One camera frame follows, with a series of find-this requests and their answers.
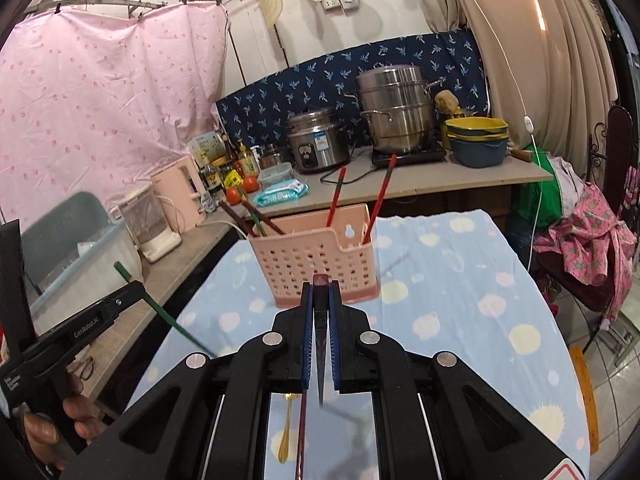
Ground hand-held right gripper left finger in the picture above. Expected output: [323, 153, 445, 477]
[70, 282, 316, 480]

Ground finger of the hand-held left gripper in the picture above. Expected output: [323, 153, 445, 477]
[31, 281, 147, 362]

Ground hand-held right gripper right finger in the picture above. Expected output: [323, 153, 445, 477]
[325, 282, 588, 480]

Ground maroon chopstick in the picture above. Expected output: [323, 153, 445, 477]
[311, 274, 331, 407]
[294, 394, 308, 480]

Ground pink perforated utensil basket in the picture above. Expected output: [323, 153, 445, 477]
[247, 203, 382, 309]

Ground green chopstick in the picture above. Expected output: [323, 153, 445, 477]
[236, 186, 265, 237]
[114, 260, 217, 358]

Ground gold flower spoon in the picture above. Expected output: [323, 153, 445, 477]
[277, 392, 296, 463]

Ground dark red chopstick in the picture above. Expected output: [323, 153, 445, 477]
[220, 202, 287, 236]
[241, 199, 276, 236]

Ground bright red chopstick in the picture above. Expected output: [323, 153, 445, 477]
[362, 154, 399, 244]
[326, 166, 348, 228]

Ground person's left hand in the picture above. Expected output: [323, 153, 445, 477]
[22, 374, 107, 468]

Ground thin-framed eyeglasses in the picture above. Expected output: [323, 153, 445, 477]
[67, 355, 100, 382]

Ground white dish box with lid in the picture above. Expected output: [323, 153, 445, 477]
[20, 191, 145, 321]

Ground white clear-topped appliance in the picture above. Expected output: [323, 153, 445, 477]
[117, 185, 183, 263]

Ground blue dotted tablecloth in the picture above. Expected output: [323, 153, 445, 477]
[120, 210, 593, 480]

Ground blue wet wipes pack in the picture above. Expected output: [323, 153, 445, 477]
[257, 181, 310, 207]

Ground pink electric kettle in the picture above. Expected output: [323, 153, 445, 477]
[151, 155, 208, 233]

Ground wooden side counter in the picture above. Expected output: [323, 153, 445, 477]
[30, 157, 553, 411]

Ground small lidded metal pot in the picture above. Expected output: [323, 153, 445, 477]
[260, 144, 288, 170]

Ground yellow sauce bottle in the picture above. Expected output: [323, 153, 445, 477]
[237, 139, 261, 176]

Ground silver rice cooker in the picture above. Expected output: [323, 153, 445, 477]
[286, 107, 351, 175]

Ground black induction cooker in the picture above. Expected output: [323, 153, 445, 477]
[371, 146, 447, 169]

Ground printed plastic jar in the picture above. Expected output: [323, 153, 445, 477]
[187, 131, 226, 166]

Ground pink dotted curtain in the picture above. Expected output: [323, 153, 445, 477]
[0, 0, 231, 241]

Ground blue bowl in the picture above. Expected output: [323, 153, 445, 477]
[446, 132, 509, 169]

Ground stainless steel steamer pot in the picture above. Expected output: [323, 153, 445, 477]
[345, 65, 445, 156]

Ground navy floral cloth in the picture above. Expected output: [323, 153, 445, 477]
[216, 30, 488, 161]

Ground orange board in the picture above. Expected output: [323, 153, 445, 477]
[567, 345, 601, 456]

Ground yellow bowl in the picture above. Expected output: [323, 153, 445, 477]
[444, 116, 510, 137]

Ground green cloth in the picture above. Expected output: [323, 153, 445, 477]
[515, 152, 567, 221]

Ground tan lumpy sponge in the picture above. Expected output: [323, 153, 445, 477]
[434, 90, 460, 116]

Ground pink floral garment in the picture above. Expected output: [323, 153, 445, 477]
[532, 170, 640, 321]

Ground dark ornate chair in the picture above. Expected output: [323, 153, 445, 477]
[587, 105, 640, 271]

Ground beige curtain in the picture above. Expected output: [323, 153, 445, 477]
[405, 0, 626, 186]

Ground white power cord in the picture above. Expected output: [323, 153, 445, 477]
[200, 217, 251, 240]

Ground black power cable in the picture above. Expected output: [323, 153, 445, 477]
[320, 157, 381, 186]

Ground white cable with switch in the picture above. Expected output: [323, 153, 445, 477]
[445, 0, 540, 271]

